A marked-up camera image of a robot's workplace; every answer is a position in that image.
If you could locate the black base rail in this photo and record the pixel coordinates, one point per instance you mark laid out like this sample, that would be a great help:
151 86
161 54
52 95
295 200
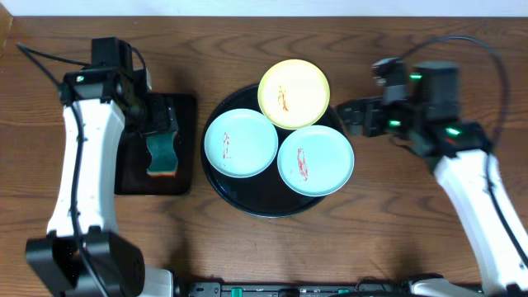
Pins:
216 289

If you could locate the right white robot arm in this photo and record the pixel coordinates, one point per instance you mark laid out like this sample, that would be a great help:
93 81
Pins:
423 108

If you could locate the yellow plate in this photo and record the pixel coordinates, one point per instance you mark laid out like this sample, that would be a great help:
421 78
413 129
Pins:
293 93

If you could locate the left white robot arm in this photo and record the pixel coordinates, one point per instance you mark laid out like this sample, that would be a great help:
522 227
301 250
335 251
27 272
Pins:
82 253

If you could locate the black square tray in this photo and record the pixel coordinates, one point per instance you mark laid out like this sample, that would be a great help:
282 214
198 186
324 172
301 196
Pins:
133 157

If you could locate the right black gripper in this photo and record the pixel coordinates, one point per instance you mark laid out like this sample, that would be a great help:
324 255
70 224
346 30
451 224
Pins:
362 116

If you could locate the green yellow sponge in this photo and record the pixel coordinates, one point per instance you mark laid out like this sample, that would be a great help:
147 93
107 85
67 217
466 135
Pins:
164 161

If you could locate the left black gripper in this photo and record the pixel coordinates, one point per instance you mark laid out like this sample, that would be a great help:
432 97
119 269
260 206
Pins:
162 120

